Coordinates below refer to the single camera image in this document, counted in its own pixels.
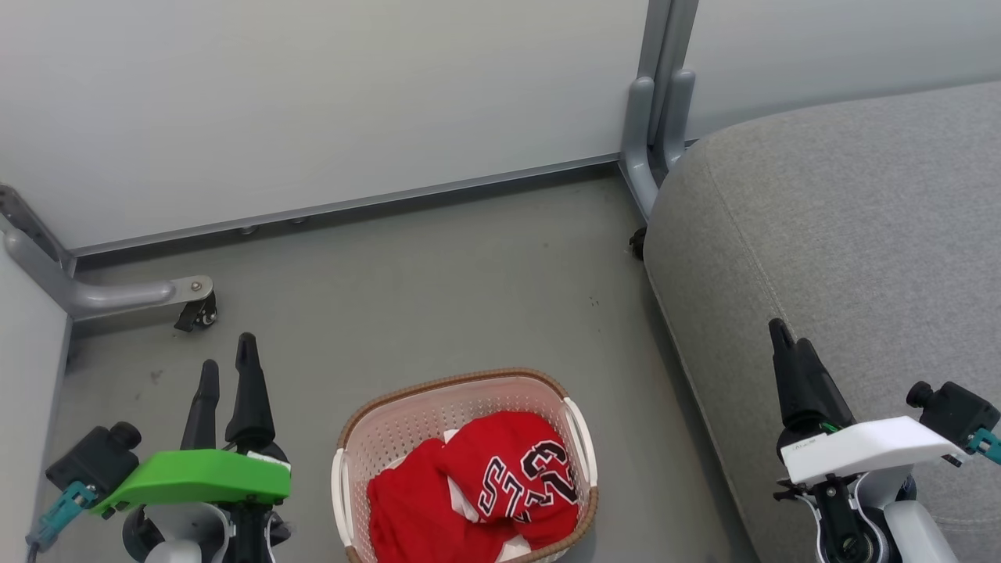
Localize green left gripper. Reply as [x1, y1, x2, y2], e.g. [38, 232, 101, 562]
[88, 332, 295, 563]

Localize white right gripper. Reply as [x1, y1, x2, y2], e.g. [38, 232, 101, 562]
[768, 317, 968, 563]

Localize red garment with white trim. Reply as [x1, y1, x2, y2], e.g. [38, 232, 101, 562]
[366, 427, 565, 563]

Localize red jersey with lettering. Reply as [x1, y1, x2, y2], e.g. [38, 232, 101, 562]
[436, 411, 582, 550]

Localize grey fabric sofa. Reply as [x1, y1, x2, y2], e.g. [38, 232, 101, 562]
[642, 81, 1001, 563]

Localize white laundry basket brown rim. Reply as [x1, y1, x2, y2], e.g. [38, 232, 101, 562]
[331, 368, 600, 563]

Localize grey partition foot with plate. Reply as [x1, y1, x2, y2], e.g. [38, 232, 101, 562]
[0, 183, 214, 322]

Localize grey partition upright foot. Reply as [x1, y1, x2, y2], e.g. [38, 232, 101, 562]
[621, 0, 698, 224]

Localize black cable teal connector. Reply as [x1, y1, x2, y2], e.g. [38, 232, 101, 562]
[967, 428, 1001, 468]
[26, 480, 100, 563]

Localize grey partition bottom rail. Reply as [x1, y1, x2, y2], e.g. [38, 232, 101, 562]
[69, 152, 628, 260]

